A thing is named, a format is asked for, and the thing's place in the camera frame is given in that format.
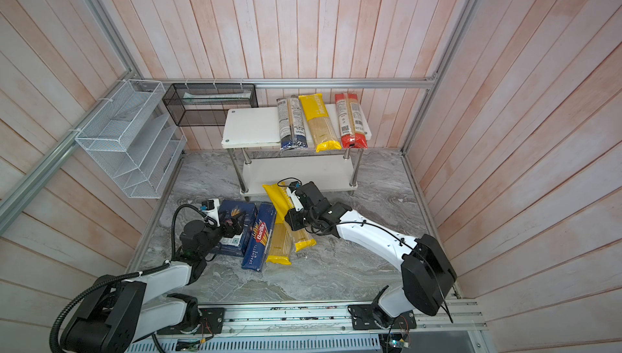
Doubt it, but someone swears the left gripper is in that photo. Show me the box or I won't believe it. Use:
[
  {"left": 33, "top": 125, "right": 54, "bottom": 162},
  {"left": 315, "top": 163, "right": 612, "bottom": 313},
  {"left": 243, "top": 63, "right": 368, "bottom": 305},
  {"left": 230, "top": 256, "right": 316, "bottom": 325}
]
[{"left": 198, "top": 209, "right": 247, "bottom": 257}]

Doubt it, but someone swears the yellow pasta package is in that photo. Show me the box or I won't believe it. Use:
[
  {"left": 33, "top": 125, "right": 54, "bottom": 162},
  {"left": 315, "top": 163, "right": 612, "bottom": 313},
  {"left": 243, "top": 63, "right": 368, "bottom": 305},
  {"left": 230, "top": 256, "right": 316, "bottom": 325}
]
[
  {"left": 267, "top": 203, "right": 293, "bottom": 265},
  {"left": 299, "top": 93, "right": 342, "bottom": 153},
  {"left": 263, "top": 184, "right": 317, "bottom": 253}
]

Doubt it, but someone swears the brown blue spaghetti package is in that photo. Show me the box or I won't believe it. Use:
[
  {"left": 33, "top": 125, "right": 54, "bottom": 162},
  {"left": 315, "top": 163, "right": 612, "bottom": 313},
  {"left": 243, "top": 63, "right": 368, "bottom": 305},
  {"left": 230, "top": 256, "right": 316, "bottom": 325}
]
[{"left": 277, "top": 96, "right": 308, "bottom": 150}]

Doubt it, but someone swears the red spaghetti package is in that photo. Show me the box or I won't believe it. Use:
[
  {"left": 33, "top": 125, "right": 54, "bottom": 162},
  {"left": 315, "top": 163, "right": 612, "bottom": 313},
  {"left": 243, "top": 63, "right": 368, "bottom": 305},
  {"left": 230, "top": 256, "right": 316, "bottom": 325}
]
[{"left": 335, "top": 93, "right": 368, "bottom": 149}]

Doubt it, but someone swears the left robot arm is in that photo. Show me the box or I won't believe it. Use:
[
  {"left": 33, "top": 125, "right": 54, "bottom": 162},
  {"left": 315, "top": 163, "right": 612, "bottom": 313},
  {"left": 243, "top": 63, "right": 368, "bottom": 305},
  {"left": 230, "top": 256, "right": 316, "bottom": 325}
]
[{"left": 49, "top": 205, "right": 246, "bottom": 352}]

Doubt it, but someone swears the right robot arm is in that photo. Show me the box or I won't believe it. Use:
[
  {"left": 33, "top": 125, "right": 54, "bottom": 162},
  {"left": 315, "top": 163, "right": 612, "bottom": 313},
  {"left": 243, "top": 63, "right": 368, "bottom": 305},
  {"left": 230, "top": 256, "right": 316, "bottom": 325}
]
[{"left": 285, "top": 202, "right": 457, "bottom": 330}]

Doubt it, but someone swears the blue Barilla pasta box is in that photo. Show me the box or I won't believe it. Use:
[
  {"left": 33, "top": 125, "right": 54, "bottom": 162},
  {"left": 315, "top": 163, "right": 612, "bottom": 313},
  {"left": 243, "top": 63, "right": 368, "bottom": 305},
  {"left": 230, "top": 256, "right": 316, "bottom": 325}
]
[{"left": 212, "top": 200, "right": 257, "bottom": 257}]

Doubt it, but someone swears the blue spaghetti bag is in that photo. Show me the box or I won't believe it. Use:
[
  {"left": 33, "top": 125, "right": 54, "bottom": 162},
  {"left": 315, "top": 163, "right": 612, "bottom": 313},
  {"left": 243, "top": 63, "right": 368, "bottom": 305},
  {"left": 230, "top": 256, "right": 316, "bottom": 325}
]
[{"left": 241, "top": 202, "right": 277, "bottom": 272}]

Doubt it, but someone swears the white two-tier shelf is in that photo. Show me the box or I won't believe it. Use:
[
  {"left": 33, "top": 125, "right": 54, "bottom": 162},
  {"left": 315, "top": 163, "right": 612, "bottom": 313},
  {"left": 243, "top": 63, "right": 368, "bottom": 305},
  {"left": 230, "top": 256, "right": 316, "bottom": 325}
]
[{"left": 221, "top": 107, "right": 363, "bottom": 197}]

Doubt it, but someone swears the black mesh basket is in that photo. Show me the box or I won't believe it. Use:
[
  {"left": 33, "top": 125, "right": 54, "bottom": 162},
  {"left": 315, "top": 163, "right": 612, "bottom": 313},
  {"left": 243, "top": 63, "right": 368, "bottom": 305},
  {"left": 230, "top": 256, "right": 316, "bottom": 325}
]
[{"left": 163, "top": 82, "right": 259, "bottom": 127}]

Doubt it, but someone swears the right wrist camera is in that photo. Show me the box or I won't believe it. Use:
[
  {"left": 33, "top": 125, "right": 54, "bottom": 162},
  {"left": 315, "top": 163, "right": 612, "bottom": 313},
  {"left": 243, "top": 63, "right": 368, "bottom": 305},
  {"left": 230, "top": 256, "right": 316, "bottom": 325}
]
[{"left": 286, "top": 181, "right": 330, "bottom": 214}]

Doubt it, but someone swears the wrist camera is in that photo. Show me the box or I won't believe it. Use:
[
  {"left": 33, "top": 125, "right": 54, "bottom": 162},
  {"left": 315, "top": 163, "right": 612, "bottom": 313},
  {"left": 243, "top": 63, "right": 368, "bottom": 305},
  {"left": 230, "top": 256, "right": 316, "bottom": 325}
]
[
  {"left": 200, "top": 198, "right": 220, "bottom": 227},
  {"left": 286, "top": 181, "right": 330, "bottom": 214}
]

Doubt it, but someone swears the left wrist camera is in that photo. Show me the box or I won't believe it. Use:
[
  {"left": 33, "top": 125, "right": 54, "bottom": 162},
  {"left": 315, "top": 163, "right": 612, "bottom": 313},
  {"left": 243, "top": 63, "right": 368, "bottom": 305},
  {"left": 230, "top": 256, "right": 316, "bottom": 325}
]
[{"left": 200, "top": 198, "right": 220, "bottom": 227}]

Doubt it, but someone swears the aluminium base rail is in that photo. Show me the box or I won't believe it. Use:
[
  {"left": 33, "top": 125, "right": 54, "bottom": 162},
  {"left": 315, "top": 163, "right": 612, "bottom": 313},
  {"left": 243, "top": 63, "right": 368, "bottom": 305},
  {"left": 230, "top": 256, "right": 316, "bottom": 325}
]
[{"left": 127, "top": 300, "right": 496, "bottom": 352}]

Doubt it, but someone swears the white wire mesh rack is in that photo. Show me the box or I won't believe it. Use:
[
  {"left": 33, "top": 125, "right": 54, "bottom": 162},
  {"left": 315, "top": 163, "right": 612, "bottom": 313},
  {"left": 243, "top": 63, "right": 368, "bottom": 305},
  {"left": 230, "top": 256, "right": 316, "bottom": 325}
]
[{"left": 75, "top": 80, "right": 186, "bottom": 199}]

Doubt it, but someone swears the aluminium frame horizontal bar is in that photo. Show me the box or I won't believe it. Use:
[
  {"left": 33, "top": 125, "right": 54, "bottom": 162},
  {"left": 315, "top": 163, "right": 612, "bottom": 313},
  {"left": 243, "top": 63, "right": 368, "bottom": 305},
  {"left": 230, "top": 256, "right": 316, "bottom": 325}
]
[{"left": 159, "top": 77, "right": 436, "bottom": 90}]

